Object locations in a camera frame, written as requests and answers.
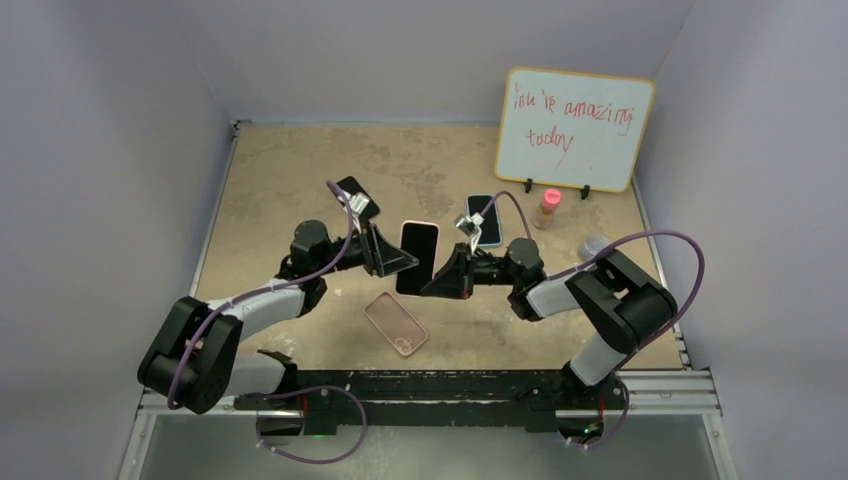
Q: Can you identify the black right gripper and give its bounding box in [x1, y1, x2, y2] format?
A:
[421, 242, 520, 299]

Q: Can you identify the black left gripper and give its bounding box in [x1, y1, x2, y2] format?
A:
[315, 221, 417, 278]

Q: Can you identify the pink phone case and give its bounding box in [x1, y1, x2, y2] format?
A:
[363, 292, 429, 357]

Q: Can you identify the black phone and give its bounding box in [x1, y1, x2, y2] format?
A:
[337, 176, 381, 221]

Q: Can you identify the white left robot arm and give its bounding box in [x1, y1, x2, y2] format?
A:
[137, 220, 419, 414]

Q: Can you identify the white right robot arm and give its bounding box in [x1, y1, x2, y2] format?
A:
[420, 238, 678, 407]

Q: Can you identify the pink capped bottle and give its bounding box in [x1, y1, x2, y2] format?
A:
[533, 188, 562, 230]

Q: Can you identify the small clear jar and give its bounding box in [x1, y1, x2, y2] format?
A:
[578, 232, 610, 262]

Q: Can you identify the yellow framed whiteboard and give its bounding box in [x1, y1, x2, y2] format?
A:
[494, 67, 656, 193]

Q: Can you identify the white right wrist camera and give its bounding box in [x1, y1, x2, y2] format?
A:
[454, 213, 484, 254]

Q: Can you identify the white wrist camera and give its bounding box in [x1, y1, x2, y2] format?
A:
[345, 192, 370, 232]
[454, 213, 484, 254]

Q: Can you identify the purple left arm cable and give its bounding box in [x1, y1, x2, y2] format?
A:
[165, 180, 356, 411]

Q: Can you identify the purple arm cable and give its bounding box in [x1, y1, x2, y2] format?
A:
[479, 190, 706, 372]
[165, 180, 356, 411]

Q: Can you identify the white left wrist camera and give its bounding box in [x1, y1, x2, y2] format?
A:
[345, 192, 370, 232]

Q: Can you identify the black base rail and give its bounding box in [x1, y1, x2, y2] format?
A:
[135, 368, 722, 439]

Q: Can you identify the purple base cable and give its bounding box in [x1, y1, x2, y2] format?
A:
[255, 385, 370, 467]

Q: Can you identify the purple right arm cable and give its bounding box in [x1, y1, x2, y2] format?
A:
[479, 190, 706, 372]

